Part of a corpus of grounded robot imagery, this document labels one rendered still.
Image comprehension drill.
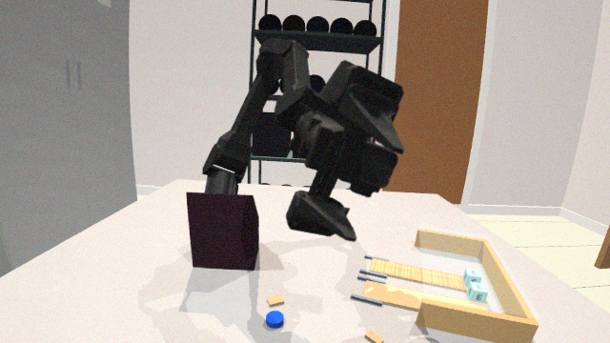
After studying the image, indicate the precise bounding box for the blue short cylinder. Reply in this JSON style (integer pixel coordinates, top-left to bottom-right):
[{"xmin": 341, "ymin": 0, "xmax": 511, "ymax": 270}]
[{"xmin": 266, "ymin": 311, "xmax": 284, "ymax": 329}]

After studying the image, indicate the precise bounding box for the orange grid-patterned strip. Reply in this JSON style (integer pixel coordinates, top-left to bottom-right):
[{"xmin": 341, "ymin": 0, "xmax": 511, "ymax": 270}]
[{"xmin": 370, "ymin": 258, "xmax": 422, "ymax": 283}]

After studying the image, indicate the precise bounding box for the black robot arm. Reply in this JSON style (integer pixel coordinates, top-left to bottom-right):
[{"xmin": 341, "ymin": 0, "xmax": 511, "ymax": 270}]
[{"xmin": 203, "ymin": 38, "xmax": 398, "ymax": 198}]

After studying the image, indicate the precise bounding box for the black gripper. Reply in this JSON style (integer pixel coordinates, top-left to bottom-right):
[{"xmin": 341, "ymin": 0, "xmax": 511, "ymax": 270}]
[{"xmin": 285, "ymin": 65, "xmax": 404, "ymax": 242}]

